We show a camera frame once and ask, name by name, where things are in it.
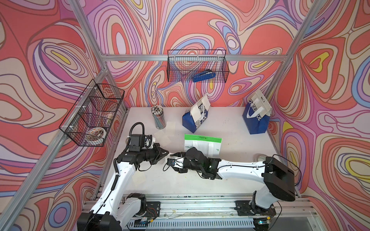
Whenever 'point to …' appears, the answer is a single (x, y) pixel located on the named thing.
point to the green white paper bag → (211, 147)
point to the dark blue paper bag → (257, 113)
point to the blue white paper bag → (196, 114)
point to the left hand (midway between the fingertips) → (170, 152)
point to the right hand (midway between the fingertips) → (172, 160)
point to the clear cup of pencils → (157, 111)
